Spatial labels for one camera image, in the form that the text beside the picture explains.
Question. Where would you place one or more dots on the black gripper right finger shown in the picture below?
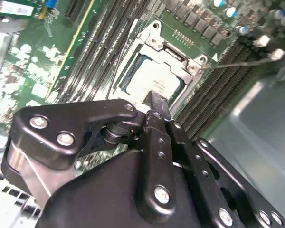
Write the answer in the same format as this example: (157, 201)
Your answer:
(204, 171)

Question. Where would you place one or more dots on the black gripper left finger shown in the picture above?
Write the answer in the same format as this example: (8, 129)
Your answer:
(61, 123)

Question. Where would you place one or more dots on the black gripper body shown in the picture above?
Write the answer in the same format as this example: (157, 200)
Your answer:
(97, 202)

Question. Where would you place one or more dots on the silver CPU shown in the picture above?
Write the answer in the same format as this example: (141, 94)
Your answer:
(152, 76)

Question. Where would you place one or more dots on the metal socket cover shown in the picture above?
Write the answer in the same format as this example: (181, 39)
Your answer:
(172, 62)

